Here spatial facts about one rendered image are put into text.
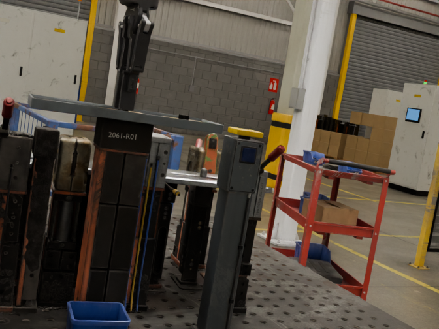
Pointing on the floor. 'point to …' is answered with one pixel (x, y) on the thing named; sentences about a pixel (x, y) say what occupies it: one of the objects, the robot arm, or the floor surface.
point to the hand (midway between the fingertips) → (125, 91)
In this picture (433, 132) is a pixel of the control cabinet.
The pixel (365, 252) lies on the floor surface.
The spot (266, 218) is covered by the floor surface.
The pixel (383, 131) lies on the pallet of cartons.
